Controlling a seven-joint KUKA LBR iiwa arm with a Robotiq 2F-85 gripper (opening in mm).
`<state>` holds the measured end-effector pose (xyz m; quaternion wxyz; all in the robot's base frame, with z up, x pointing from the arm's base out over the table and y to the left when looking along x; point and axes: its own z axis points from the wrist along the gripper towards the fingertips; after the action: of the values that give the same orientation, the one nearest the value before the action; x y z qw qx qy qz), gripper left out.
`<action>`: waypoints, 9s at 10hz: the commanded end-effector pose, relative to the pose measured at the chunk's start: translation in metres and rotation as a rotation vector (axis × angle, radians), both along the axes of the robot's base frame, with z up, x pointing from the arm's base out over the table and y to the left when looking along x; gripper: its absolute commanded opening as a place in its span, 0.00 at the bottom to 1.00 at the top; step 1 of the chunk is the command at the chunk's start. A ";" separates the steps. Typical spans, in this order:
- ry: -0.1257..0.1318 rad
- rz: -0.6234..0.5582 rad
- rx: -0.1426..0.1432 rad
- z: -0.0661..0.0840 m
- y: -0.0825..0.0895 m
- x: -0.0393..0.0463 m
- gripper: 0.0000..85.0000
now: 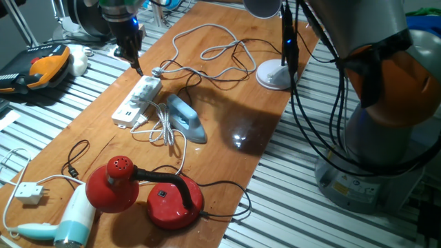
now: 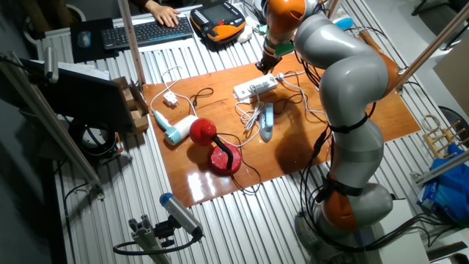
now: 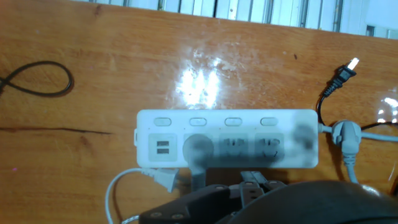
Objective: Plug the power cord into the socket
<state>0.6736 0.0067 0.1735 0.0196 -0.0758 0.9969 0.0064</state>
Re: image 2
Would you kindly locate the black mouse pad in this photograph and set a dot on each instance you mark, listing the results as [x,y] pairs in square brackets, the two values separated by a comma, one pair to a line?
[82,55]

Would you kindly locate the orange black teach pendant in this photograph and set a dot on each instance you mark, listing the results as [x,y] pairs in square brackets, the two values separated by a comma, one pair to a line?
[220,18]

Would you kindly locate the wooden dish rack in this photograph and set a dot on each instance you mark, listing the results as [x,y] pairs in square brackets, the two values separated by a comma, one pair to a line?
[438,141]

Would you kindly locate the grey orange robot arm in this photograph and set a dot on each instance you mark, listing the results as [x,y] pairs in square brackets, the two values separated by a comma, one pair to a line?
[355,91]

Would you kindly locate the blue plastic bag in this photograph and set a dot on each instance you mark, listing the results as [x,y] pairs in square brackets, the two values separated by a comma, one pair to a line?
[450,190]

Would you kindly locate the slim aluminium upright post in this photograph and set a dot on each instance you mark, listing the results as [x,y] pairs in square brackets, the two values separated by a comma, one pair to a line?
[130,40]

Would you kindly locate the blue and white gadget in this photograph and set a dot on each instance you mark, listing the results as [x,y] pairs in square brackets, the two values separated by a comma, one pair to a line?
[346,22]

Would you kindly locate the aluminium profile camera stand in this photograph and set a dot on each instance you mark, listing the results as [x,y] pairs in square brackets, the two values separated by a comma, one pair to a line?
[146,238]

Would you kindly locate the white rounded gadget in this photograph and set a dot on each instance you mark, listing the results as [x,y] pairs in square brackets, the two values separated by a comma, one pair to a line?
[244,34]

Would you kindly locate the grey computer mouse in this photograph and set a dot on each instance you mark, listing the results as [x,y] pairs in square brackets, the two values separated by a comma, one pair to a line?
[84,39]

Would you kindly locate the beige diagonal post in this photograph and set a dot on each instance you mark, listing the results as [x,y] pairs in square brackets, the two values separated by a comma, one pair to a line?
[436,40]

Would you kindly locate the brown cardboard boxes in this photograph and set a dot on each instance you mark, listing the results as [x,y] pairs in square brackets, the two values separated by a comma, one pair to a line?
[139,121]

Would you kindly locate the white and blue hair dryer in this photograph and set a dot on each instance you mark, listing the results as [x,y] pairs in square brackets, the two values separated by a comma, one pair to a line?
[179,130]

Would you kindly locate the person's bare hand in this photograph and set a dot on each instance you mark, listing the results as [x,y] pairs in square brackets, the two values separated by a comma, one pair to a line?
[165,14]

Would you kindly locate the black keyboard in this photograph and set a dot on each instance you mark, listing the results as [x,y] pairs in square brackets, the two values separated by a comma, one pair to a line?
[146,32]

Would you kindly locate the silver depth camera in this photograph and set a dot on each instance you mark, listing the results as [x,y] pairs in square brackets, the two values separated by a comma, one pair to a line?
[179,212]

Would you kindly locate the white power strip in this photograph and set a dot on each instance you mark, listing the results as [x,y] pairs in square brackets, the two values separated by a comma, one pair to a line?
[254,87]

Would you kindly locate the white square plug adapter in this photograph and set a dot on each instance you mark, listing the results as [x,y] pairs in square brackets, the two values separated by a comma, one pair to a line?
[170,98]

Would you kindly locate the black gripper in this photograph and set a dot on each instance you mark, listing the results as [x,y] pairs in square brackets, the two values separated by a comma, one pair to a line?
[270,60]

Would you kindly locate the black camera clamp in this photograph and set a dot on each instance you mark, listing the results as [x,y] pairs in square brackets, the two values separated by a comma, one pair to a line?
[165,231]

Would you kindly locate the black monitor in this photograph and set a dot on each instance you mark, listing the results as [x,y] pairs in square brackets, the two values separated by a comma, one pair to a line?
[91,99]

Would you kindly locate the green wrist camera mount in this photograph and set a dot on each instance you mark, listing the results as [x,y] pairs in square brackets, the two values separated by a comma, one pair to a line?
[286,49]

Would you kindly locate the light wooden upright post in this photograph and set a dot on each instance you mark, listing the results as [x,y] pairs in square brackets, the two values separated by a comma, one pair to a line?
[332,5]

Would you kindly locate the grey diagonal frame bar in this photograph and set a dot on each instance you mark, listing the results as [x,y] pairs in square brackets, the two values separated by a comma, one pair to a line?
[55,124]

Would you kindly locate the brown board panel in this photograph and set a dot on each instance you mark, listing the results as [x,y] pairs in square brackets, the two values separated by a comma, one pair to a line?
[454,73]

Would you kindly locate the glossy wooden board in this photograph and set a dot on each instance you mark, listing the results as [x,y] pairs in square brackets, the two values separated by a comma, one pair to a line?
[293,157]

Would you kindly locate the short aluminium bar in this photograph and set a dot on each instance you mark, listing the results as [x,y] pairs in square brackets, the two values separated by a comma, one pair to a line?
[443,165]

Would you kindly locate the red desk lamp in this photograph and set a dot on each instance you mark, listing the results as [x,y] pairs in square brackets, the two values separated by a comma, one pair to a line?
[202,132]

